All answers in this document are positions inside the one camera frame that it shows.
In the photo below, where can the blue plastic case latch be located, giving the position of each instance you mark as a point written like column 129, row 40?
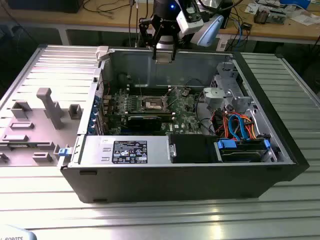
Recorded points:
column 63, row 152

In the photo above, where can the pale teach pendant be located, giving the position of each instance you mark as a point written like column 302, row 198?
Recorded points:
column 15, row 232

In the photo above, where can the CPU socket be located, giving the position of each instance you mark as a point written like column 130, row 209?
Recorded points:
column 151, row 104

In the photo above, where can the black open PC case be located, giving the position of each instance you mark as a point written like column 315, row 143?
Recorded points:
column 175, row 182

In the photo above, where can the white paper sheets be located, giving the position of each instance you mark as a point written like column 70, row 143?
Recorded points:
column 303, row 20

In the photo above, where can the silver power supply with label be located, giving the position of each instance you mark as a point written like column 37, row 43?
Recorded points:
column 95, row 152

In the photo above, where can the long wooden desk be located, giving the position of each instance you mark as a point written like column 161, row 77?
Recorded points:
column 82, row 20

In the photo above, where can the grey metal drive cage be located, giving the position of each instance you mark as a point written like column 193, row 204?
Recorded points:
column 226, row 75

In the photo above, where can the green motherboard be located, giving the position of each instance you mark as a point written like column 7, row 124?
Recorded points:
column 185, row 117

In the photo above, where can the blue expansion slot retainers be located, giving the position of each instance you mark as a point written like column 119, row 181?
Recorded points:
column 94, row 117

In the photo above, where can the grey electronic device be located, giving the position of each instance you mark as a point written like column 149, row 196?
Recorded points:
column 277, row 17

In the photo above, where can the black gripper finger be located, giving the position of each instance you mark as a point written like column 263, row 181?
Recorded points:
column 175, row 37
column 145, row 27

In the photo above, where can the black graphics card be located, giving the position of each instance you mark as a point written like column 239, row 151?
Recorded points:
column 143, row 124

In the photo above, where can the grey parts rack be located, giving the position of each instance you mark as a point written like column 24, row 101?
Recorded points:
column 37, row 140

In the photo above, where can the small black box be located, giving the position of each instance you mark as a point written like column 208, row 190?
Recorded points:
column 246, row 26

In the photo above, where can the pale grey case latch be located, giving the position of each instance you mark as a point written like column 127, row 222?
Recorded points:
column 102, row 53

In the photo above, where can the blue cardboard box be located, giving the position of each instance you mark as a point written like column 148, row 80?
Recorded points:
column 295, row 3

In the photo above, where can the hard disk in blue carrier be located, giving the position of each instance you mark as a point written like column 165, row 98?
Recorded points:
column 240, row 153

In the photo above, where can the black RAM slot bank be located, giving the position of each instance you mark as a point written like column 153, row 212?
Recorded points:
column 150, row 90
column 150, row 115

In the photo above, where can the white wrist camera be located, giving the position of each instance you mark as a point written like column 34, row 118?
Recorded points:
column 190, row 23

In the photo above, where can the metal heat sink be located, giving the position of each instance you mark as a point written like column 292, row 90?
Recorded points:
column 261, row 15

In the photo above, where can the silver CPU plate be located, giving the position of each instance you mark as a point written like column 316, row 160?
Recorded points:
column 163, row 58

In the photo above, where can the black monitor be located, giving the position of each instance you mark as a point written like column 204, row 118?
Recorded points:
column 42, row 6

